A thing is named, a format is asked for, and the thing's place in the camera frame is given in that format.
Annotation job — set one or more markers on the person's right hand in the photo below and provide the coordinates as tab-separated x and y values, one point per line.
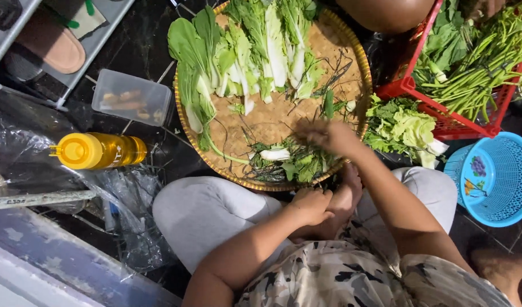
335	138

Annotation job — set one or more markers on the person's left hand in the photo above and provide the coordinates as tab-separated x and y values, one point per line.
310	207

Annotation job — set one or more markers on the person's right fingers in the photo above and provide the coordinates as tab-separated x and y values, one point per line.
313	135

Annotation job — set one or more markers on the person's left fingers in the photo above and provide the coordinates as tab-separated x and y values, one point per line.
318	197

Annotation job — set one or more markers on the person's bare foot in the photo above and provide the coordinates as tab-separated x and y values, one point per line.
344	200

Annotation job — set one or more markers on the heap of vegetable trimmings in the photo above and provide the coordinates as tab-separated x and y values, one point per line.
301	164

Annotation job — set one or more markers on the round woven bamboo tray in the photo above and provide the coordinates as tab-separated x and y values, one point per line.
282	121

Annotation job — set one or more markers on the white bok choy stem piece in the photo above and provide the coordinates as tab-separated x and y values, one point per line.
274	154

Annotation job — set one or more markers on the person's camouflage shirt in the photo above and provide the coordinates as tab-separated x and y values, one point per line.
350	277

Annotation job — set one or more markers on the heap of pale lettuce leaves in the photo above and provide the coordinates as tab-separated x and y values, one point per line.
399	126

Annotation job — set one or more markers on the pile of bok choy greens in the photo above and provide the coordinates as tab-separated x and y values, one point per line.
252	55

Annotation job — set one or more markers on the person's gray trousers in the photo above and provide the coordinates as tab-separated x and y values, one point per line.
209	217

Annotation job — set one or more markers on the red plastic crate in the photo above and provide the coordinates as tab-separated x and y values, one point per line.
450	121

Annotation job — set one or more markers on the dark leafy greens bunch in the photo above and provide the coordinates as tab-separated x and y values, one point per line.
446	40

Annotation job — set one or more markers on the blue plastic basket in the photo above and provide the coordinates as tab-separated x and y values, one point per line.
499	179

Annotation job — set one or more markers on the bundle of long green stems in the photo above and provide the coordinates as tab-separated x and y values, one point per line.
484	70

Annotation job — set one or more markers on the clear plastic container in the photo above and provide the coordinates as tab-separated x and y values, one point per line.
131	97

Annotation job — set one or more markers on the yellow oil bottle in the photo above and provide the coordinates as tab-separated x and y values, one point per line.
101	150

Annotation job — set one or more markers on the heap of clear plastic bags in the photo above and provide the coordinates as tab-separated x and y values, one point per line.
39	140

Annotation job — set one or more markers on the gray painted door sill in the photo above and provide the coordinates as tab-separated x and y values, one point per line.
52	264

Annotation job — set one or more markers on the white shoe rack with shoes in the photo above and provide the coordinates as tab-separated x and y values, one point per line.
52	40

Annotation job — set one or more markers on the white metal bar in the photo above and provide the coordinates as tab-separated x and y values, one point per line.
39	199

